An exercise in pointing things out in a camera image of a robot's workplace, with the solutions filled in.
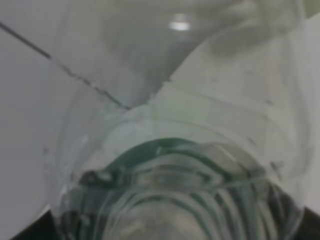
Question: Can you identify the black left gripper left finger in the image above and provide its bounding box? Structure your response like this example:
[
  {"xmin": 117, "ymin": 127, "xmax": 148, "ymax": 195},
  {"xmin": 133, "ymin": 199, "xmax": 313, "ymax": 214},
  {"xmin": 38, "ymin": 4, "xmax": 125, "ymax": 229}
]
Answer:
[{"xmin": 11, "ymin": 211, "xmax": 54, "ymax": 240}]

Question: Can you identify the clear plastic water bottle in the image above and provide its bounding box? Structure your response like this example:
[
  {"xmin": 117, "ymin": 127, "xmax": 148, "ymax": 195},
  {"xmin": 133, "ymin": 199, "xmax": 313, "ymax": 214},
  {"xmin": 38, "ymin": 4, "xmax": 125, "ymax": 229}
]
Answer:
[{"xmin": 44, "ymin": 0, "xmax": 314, "ymax": 240}]

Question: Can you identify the pale yellow plastic cup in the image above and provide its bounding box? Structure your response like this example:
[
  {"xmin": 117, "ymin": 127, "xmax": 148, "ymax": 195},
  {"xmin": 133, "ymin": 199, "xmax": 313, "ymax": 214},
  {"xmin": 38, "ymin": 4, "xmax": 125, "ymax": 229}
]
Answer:
[{"xmin": 254, "ymin": 0, "xmax": 305, "ymax": 31}]

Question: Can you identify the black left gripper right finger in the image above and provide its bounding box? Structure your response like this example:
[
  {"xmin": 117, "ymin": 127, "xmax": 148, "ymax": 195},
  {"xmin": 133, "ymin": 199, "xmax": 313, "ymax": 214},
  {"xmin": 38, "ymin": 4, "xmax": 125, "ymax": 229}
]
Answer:
[{"xmin": 298, "ymin": 208, "xmax": 320, "ymax": 240}]

